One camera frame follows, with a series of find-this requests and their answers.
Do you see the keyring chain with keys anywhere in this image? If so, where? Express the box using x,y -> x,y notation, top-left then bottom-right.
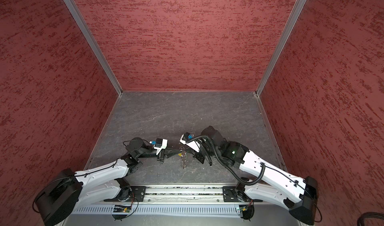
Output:
177,147 -> 188,170

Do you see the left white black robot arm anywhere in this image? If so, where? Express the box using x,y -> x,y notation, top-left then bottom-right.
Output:
32,137 -> 181,226

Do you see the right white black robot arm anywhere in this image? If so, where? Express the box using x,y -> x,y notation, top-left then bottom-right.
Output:
180,126 -> 319,226

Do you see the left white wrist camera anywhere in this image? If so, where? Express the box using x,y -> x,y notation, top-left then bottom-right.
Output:
150,138 -> 168,155

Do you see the aluminium front rail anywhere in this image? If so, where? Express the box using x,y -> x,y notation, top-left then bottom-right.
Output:
61,183 -> 305,204

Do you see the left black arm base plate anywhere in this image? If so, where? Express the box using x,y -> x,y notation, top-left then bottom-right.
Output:
104,186 -> 147,202

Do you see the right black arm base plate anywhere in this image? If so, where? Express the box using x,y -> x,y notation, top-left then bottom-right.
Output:
222,186 -> 251,203

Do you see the white slotted cable duct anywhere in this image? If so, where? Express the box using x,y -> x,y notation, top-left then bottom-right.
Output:
72,204 -> 242,218

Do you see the left aluminium corner post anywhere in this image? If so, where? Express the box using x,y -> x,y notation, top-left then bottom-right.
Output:
63,0 -> 124,97

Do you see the aluminium corner post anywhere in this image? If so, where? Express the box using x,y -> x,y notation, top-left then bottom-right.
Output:
63,0 -> 124,97
256,0 -> 307,97

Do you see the black corrugated hose loop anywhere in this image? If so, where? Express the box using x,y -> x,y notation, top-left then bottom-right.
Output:
356,211 -> 384,226

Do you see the right aluminium corner post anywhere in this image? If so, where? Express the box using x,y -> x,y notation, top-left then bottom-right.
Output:
256,0 -> 307,97

